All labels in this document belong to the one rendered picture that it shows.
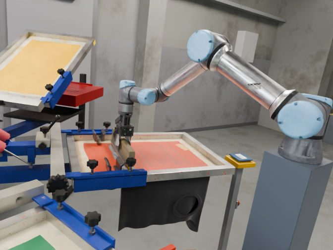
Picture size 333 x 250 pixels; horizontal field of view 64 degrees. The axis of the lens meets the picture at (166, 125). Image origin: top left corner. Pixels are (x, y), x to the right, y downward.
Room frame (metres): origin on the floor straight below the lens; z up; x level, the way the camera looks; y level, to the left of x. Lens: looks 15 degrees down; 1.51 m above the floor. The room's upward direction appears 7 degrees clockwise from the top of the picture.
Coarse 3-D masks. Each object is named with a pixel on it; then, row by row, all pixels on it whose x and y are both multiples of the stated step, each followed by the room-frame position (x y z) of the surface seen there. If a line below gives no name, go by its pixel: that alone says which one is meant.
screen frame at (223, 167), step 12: (144, 132) 1.66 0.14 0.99; (156, 132) 1.69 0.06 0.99; (168, 132) 1.73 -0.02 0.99; (180, 132) 1.76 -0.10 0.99; (72, 144) 1.30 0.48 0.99; (192, 144) 1.60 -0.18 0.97; (72, 156) 1.15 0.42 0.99; (216, 156) 1.38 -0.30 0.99; (72, 168) 1.03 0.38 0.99; (180, 168) 1.17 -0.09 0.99; (192, 168) 1.19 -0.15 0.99; (204, 168) 1.20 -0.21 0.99; (216, 168) 1.22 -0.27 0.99; (228, 168) 1.24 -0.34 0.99; (72, 180) 0.95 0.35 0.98; (156, 180) 1.08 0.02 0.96
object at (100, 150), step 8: (88, 144) 1.42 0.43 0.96; (96, 144) 1.43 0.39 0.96; (104, 144) 1.45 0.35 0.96; (136, 144) 1.51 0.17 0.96; (144, 144) 1.53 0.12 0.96; (152, 144) 1.55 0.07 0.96; (160, 144) 1.57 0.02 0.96; (88, 152) 1.31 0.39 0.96; (96, 152) 1.32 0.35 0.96; (104, 152) 1.33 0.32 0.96; (184, 152) 1.48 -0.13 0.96; (192, 152) 1.49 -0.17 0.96
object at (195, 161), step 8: (104, 160) 1.23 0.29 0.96; (112, 160) 1.24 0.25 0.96; (192, 160) 1.37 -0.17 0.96; (200, 160) 1.38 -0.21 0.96; (96, 168) 1.13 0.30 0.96; (104, 168) 1.14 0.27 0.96; (112, 168) 1.15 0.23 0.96; (136, 168) 1.18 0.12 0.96; (144, 168) 1.19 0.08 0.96; (152, 168) 1.21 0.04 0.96; (160, 168) 1.22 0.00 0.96; (168, 168) 1.23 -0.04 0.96; (176, 168) 1.24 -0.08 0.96
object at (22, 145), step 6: (12, 144) 1.09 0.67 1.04; (18, 144) 1.10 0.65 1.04; (24, 144) 1.11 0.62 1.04; (30, 144) 1.11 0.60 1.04; (12, 150) 1.08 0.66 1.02; (18, 150) 1.09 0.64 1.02; (24, 150) 1.10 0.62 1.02; (36, 150) 1.12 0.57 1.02; (42, 150) 1.13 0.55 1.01; (48, 150) 1.14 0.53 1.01
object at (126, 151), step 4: (112, 128) 1.47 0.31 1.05; (112, 132) 1.46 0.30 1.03; (112, 136) 1.45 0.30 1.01; (120, 140) 1.28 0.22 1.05; (124, 140) 1.28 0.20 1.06; (120, 144) 1.28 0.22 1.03; (124, 144) 1.22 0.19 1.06; (128, 144) 1.22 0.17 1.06; (120, 148) 1.27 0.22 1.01; (124, 148) 1.20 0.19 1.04; (128, 148) 1.17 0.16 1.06; (120, 152) 1.27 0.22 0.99; (124, 152) 1.20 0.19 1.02; (128, 152) 1.14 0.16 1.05; (132, 152) 1.14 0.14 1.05; (124, 156) 1.19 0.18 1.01; (128, 156) 1.13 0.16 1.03; (132, 156) 1.14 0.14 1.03
